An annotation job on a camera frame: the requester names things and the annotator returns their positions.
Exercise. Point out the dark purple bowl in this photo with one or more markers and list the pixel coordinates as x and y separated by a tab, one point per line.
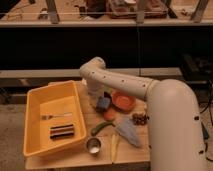
105	95

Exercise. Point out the blue sponge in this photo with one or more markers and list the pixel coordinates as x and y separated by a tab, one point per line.
103	103

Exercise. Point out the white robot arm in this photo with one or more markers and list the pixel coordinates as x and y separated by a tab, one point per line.
174	125

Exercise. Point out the orange plate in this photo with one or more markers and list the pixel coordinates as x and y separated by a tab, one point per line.
123	101

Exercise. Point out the orange round toy food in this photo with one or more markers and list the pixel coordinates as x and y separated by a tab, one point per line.
110	114

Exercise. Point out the grey cloth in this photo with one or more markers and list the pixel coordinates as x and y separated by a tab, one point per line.
125	128

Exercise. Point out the green toy cucumber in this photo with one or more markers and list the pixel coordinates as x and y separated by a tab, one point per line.
99	127

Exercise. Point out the brown pinecone toy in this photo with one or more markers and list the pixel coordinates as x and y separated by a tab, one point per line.
139	119

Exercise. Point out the pale yellow toy corn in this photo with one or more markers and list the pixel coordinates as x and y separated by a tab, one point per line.
114	147

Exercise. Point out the small silver metal cup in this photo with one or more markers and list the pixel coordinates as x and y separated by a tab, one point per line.
93	145

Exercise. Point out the yellow plastic bin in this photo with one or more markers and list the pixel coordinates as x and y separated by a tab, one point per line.
54	120

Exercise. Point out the striped dark rectangular block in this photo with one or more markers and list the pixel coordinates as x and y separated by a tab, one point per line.
62	131

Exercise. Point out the silver fork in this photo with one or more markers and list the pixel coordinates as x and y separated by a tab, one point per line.
48	117

